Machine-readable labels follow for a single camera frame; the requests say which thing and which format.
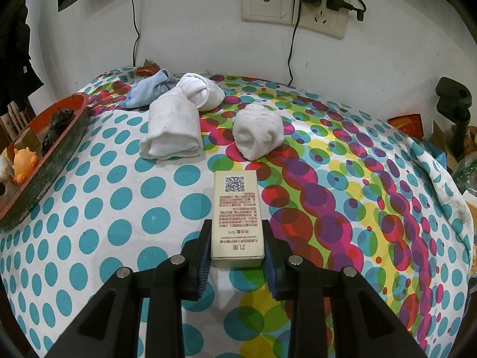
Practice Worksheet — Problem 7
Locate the thin black wall cable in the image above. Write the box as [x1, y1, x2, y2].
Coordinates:
[132, 0, 144, 67]

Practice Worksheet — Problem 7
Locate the red packet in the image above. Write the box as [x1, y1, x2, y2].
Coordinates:
[388, 115, 423, 140]

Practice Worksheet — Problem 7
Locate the black plug with cable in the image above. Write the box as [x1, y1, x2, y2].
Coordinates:
[324, 0, 368, 23]

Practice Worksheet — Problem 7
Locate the orange rubber toy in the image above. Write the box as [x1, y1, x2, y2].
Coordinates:
[13, 147, 40, 187]

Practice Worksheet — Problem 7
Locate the wooden chair back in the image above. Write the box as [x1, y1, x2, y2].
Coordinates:
[0, 101, 32, 150]

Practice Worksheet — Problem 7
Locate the black clamp stand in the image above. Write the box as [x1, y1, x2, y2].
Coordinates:
[435, 76, 477, 157]

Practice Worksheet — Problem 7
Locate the white round-hole wall plate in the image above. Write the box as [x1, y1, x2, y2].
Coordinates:
[240, 0, 301, 26]

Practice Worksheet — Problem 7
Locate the fuzzy white sock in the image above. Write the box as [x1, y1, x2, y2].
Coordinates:
[233, 104, 284, 161]

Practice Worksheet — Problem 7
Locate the cardboard box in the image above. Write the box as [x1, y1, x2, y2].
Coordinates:
[430, 119, 457, 168]

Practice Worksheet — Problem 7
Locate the red round tray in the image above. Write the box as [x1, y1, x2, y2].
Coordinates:
[0, 92, 91, 232]

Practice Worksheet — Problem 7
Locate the black adapter cable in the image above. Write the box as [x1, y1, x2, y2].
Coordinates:
[287, 2, 304, 88]

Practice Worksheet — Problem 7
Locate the large stuffed plastic bag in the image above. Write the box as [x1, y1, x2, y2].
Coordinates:
[451, 153, 477, 202]

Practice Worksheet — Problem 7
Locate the dark hanging cloth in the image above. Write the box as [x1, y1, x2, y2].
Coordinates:
[0, 0, 43, 112]

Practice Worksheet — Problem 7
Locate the white towel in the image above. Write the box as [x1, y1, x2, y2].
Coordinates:
[139, 89, 204, 159]

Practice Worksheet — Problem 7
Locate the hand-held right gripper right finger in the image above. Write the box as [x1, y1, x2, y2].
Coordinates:
[261, 219, 429, 358]

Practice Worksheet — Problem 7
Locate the black plastic bag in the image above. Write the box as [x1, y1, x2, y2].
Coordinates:
[41, 107, 75, 155]

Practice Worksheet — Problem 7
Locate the blue sock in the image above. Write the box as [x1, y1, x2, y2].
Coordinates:
[119, 69, 181, 110]

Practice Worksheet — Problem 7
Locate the white power outlet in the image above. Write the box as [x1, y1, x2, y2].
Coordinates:
[298, 0, 349, 38]

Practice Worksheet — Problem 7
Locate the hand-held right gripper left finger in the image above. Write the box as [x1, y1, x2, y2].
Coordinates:
[45, 219, 215, 358]

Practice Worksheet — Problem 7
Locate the red candy wrapper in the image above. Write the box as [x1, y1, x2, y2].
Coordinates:
[136, 59, 159, 77]

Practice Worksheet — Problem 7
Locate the yellow carton box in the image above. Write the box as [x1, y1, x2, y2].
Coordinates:
[210, 170, 267, 269]

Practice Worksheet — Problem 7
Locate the smooth white sock ball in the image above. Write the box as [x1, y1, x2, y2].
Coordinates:
[175, 72, 225, 112]

